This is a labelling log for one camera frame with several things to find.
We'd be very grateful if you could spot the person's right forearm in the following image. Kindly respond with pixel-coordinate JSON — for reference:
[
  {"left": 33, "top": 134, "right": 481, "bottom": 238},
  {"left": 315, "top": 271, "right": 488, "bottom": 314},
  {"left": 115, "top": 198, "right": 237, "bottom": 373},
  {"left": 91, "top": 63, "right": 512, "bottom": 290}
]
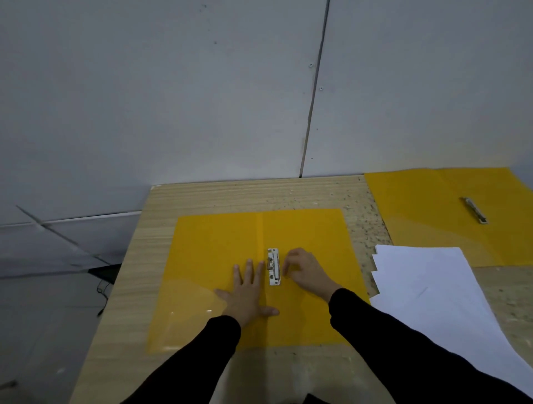
[{"left": 328, "top": 287, "right": 533, "bottom": 404}]

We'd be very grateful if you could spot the thin black cable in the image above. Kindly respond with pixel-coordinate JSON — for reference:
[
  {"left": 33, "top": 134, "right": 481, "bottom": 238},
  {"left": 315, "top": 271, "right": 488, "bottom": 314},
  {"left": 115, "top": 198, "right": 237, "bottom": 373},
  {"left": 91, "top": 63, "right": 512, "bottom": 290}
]
[{"left": 96, "top": 281, "right": 110, "bottom": 317}]

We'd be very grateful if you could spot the person's left hand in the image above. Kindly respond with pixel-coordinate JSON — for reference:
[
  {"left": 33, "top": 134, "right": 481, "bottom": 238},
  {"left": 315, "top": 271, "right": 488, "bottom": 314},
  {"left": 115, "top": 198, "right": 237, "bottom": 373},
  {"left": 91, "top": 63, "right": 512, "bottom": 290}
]
[{"left": 214, "top": 259, "right": 280, "bottom": 330}]

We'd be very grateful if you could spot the black flat panel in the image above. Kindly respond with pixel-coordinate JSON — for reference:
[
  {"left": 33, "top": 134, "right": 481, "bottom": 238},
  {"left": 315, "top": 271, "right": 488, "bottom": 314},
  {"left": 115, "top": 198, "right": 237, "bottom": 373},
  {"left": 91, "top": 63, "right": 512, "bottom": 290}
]
[{"left": 88, "top": 264, "right": 122, "bottom": 285}]

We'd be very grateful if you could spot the gathered white papers stack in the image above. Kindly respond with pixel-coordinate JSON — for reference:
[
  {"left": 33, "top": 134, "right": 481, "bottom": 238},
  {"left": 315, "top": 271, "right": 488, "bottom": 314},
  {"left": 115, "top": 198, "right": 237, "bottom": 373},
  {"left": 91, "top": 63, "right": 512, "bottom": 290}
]
[{"left": 369, "top": 244, "right": 533, "bottom": 398}]

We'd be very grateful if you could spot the yellow folder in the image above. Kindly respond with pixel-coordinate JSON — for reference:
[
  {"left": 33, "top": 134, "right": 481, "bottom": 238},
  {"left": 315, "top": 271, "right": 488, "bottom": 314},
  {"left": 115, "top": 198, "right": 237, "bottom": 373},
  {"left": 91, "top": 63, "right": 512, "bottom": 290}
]
[
  {"left": 364, "top": 167, "right": 533, "bottom": 268},
  {"left": 145, "top": 208, "right": 370, "bottom": 355}
]

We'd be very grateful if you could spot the person's left forearm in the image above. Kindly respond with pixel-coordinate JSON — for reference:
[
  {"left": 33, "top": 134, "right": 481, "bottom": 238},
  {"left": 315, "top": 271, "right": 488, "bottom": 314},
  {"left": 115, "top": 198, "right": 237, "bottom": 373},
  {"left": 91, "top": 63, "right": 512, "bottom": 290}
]
[{"left": 120, "top": 315, "right": 242, "bottom": 404}]

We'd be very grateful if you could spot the silver metal folder clip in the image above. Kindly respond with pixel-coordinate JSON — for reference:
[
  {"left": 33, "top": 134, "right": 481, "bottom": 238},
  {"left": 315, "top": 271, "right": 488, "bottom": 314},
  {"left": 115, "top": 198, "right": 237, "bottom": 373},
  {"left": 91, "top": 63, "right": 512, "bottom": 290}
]
[
  {"left": 266, "top": 248, "right": 282, "bottom": 287},
  {"left": 462, "top": 196, "right": 489, "bottom": 225}
]

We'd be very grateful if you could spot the person's right hand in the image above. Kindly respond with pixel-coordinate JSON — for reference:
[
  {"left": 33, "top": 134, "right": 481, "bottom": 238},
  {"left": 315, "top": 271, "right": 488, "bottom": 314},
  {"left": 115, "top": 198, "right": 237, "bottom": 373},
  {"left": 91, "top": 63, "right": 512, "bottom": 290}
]
[{"left": 282, "top": 248, "right": 343, "bottom": 304}]

